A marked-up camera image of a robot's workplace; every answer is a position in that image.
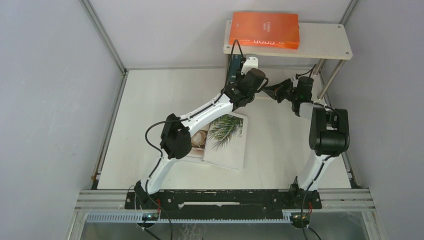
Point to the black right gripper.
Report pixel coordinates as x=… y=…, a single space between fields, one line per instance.
x=275 y=91

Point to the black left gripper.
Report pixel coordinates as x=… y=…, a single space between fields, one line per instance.
x=238 y=79

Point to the teal Humor book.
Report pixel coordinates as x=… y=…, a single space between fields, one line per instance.
x=234 y=67

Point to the orange hardcover book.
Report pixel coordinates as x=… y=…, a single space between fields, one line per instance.
x=265 y=29

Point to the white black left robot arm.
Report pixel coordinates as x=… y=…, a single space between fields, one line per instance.
x=173 y=137

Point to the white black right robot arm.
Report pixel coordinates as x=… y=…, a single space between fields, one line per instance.
x=329 y=133

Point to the palm leaf cover book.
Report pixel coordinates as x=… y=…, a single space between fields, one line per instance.
x=226 y=141

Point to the white raised shelf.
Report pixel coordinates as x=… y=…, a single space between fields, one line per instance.
x=322 y=41

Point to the coffee cover book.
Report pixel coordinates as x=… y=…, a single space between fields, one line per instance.
x=198 y=143

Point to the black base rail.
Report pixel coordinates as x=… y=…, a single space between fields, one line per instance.
x=236 y=204

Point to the aluminium frame rail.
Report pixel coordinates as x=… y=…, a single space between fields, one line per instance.
x=102 y=32

